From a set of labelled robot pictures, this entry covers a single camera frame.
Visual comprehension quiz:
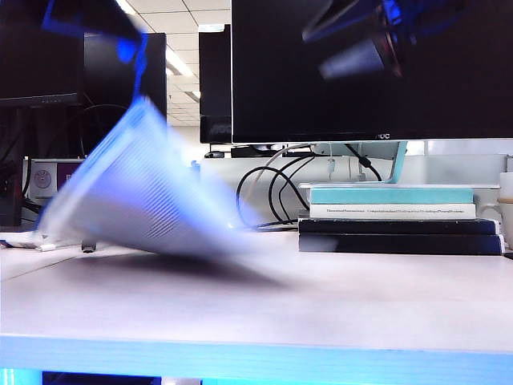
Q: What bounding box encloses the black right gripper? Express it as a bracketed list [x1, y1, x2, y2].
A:
[302, 0, 426, 79]

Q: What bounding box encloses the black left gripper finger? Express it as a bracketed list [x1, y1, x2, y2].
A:
[39, 0, 147, 41]

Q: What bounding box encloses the transparent file bag blue zipper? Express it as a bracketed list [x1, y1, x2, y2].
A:
[38, 35, 285, 278]

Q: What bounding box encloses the black monitor rear side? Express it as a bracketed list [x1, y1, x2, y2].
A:
[82, 32, 168, 156]

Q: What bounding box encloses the large black AOC monitor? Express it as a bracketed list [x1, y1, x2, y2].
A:
[231, 0, 513, 144]

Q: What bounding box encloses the black monitor with indicator lights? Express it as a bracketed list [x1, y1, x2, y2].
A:
[0, 0, 85, 109]

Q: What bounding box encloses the narrow black monitor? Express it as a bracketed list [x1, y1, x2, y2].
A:
[198, 23, 232, 144]

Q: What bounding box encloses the silver teal monitor stand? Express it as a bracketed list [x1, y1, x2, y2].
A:
[298, 140, 502, 190]

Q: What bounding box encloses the teal book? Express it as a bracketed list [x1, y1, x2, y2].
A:
[309, 187, 476, 205]

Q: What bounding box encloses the purple white name sign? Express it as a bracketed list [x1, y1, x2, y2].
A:
[30, 159, 85, 198]

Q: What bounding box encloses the white book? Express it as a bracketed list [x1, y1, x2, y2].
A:
[309, 203, 478, 221]

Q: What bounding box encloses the thin black book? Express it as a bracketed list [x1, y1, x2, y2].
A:
[298, 218, 502, 237]

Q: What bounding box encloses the white printed booklet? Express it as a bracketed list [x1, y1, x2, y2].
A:
[0, 232, 43, 249]

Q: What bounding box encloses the black cable with ferrite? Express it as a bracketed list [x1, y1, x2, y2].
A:
[344, 143, 382, 182]

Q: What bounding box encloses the white cable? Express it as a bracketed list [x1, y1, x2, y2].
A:
[228, 143, 313, 229]

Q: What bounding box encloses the black looped cable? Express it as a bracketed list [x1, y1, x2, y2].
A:
[269, 154, 317, 224]
[236, 166, 301, 233]

